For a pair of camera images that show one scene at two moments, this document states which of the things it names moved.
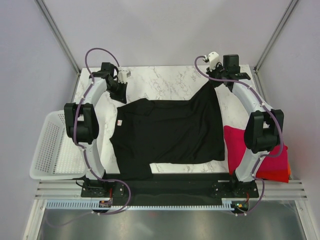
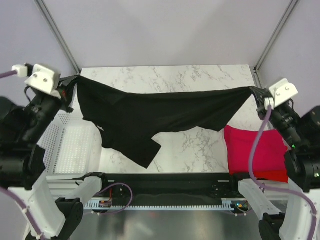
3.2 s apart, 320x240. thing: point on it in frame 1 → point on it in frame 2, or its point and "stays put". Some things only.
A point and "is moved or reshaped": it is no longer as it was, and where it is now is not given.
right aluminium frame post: [292, 4] stays put
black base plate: [169, 190] stays put
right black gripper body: [218, 73] → [262, 111]
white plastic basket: [57, 156] stays put
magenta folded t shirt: [236, 149] stays put
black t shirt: [150, 132] is moved or reshaped
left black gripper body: [117, 90] → [64, 95]
